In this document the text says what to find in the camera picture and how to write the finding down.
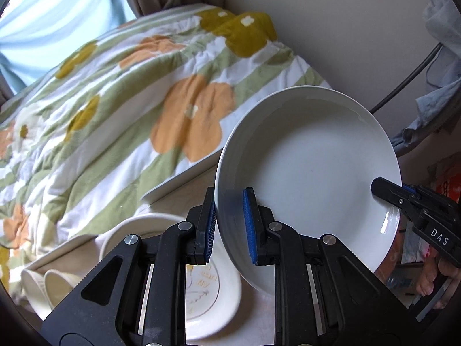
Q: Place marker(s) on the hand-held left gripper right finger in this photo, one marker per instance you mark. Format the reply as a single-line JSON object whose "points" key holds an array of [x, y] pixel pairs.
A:
{"points": [[249, 223]]}

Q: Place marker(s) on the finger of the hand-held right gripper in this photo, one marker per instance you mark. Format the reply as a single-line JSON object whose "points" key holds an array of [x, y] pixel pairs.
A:
{"points": [[437, 202], [392, 194]]}

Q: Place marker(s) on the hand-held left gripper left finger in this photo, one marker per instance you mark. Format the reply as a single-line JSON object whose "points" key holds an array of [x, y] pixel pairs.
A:
{"points": [[210, 223]]}

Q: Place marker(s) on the white plate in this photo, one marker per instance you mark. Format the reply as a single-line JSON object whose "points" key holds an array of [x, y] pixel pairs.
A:
{"points": [[313, 158]]}

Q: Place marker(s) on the person's right hand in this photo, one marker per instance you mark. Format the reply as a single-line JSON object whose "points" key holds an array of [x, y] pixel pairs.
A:
{"points": [[426, 277]]}

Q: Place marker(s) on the orange box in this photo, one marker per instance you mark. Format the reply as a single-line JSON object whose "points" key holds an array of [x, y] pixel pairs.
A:
{"points": [[444, 176]]}

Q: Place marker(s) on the red white printed packet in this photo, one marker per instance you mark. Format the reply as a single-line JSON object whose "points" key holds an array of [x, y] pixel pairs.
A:
{"points": [[414, 248]]}

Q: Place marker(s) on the white low table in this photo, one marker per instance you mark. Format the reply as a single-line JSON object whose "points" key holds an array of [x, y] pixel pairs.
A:
{"points": [[180, 183]]}

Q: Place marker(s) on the cream plate with cartoon print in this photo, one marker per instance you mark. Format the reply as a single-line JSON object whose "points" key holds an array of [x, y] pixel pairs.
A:
{"points": [[212, 295]]}

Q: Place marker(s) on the dark grey garment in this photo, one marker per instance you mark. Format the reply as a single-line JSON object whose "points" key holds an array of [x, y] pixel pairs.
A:
{"points": [[435, 104]]}

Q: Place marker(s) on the floral blanket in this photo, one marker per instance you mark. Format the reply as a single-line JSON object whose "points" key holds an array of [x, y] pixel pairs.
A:
{"points": [[144, 79]]}

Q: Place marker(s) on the two cream cups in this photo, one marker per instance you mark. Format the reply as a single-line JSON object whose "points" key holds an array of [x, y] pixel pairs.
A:
{"points": [[61, 288]]}

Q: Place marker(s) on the light grey cloth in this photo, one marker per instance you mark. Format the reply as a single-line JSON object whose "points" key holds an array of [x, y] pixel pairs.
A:
{"points": [[444, 36]]}

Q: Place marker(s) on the cream bowl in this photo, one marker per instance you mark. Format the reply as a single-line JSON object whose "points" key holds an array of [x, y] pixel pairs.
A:
{"points": [[32, 292]]}

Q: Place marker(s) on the light blue curtain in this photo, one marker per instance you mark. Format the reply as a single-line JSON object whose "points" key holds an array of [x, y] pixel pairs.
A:
{"points": [[54, 18]]}

